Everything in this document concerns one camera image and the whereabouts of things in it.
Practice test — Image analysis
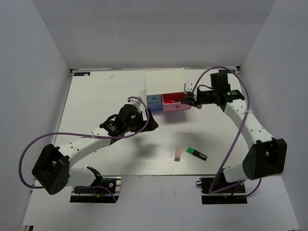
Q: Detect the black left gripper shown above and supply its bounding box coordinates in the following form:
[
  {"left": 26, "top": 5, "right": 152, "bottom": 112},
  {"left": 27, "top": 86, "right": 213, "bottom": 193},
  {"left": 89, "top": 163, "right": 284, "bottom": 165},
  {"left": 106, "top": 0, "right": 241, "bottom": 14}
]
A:
[{"left": 125, "top": 108, "right": 158, "bottom": 133}]

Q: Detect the pink drawer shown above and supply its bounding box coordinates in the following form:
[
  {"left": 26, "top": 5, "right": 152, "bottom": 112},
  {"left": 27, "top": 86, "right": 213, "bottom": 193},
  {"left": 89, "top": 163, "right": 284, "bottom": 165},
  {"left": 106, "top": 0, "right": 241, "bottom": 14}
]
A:
[{"left": 162, "top": 92, "right": 191, "bottom": 112}]

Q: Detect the light blue small drawer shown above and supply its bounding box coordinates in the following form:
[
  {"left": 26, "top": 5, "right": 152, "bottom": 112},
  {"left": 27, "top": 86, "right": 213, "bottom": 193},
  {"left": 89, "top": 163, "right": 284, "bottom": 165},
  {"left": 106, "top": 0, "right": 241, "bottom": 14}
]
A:
[{"left": 147, "top": 94, "right": 162, "bottom": 104}]

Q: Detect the orange capped black highlighter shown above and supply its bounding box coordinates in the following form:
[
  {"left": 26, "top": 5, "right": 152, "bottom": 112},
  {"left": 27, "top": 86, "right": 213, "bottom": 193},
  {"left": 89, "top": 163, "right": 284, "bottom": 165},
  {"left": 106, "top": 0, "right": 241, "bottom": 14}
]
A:
[{"left": 164, "top": 99, "right": 181, "bottom": 104}]

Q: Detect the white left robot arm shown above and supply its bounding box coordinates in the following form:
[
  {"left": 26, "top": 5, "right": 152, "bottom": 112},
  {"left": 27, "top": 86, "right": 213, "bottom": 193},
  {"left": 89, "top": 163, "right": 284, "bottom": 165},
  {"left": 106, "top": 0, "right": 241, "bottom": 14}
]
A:
[{"left": 32, "top": 103, "right": 158, "bottom": 195}]

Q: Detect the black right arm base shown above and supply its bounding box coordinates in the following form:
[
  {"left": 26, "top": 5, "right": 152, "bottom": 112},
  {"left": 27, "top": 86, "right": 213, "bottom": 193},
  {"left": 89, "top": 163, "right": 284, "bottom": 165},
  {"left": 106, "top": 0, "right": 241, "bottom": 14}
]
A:
[{"left": 196, "top": 176, "right": 247, "bottom": 205}]

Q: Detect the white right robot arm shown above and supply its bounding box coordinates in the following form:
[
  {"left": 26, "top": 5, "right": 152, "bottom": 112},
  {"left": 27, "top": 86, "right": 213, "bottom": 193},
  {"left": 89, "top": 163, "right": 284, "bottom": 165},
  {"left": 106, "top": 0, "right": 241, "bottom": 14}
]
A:
[{"left": 181, "top": 72, "right": 287, "bottom": 192}]

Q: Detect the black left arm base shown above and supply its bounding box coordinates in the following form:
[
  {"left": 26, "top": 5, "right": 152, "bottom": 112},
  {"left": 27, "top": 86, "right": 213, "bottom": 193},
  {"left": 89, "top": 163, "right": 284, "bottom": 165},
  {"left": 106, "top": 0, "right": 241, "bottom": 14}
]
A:
[{"left": 70, "top": 176, "right": 122, "bottom": 204}]

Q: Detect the white mini drawer cabinet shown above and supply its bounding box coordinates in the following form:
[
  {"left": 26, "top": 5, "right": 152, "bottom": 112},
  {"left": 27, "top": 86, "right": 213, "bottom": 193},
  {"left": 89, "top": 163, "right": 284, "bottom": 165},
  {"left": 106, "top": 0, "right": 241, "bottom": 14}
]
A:
[{"left": 144, "top": 68, "right": 191, "bottom": 113}]

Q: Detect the pink eraser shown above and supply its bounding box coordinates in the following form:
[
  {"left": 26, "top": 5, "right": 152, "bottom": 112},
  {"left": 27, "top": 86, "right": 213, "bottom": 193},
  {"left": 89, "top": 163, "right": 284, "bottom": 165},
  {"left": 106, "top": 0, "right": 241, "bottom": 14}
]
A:
[{"left": 174, "top": 147, "right": 181, "bottom": 161}]

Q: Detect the right blue corner label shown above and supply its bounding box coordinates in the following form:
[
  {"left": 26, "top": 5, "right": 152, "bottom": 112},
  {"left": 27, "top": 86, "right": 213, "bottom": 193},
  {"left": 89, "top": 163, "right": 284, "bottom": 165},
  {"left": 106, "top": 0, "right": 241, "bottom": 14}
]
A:
[{"left": 218, "top": 69, "right": 234, "bottom": 74}]

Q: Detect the blue corner label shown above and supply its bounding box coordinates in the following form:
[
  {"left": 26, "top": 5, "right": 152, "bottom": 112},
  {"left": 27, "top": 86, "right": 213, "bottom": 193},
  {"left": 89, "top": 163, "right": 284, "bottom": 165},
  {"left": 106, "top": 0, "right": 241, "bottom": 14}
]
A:
[
  {"left": 74, "top": 72, "right": 90, "bottom": 77},
  {"left": 218, "top": 69, "right": 234, "bottom": 74}
]

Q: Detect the green capped black highlighter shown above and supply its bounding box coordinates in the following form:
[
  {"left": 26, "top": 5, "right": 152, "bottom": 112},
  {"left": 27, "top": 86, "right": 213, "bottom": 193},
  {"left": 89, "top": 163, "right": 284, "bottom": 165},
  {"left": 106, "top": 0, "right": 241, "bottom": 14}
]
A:
[{"left": 187, "top": 147, "right": 207, "bottom": 161}]

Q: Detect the left blue corner label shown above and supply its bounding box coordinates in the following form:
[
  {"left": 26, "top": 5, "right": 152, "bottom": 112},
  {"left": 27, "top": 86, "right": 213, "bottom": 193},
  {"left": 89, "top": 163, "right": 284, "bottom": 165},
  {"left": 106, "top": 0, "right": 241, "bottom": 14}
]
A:
[{"left": 74, "top": 72, "right": 90, "bottom": 77}]

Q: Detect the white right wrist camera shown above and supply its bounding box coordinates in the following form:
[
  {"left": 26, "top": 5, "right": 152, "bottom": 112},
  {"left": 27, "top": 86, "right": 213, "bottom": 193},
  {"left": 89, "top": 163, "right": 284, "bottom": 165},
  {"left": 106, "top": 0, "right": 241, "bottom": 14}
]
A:
[{"left": 184, "top": 81, "right": 193, "bottom": 94}]

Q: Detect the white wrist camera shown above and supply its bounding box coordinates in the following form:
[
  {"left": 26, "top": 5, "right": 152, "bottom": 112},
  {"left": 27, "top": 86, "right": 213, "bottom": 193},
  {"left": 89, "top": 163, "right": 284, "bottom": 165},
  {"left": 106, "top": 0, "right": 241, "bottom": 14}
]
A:
[
  {"left": 127, "top": 97, "right": 142, "bottom": 113},
  {"left": 184, "top": 81, "right": 193, "bottom": 94}
]

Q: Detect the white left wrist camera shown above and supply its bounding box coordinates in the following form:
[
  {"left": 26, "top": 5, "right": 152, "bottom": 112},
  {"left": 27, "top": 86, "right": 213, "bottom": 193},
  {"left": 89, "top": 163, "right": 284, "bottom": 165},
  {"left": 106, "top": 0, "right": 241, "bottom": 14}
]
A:
[{"left": 127, "top": 97, "right": 142, "bottom": 113}]

